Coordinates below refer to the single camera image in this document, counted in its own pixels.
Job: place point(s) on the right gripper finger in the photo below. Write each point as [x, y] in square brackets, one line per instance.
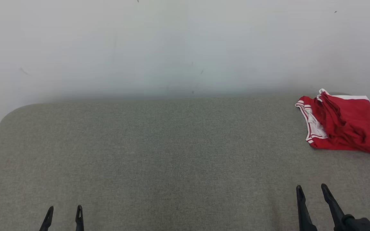
[304, 211]
[332, 205]

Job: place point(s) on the red basketball jersey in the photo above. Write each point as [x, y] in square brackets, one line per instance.
[315, 125]

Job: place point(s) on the red shorts with white stripe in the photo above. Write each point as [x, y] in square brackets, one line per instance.
[352, 118]

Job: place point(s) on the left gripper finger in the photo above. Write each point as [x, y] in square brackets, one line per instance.
[79, 219]
[47, 221]

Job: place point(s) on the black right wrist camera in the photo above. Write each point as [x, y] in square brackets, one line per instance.
[360, 224]

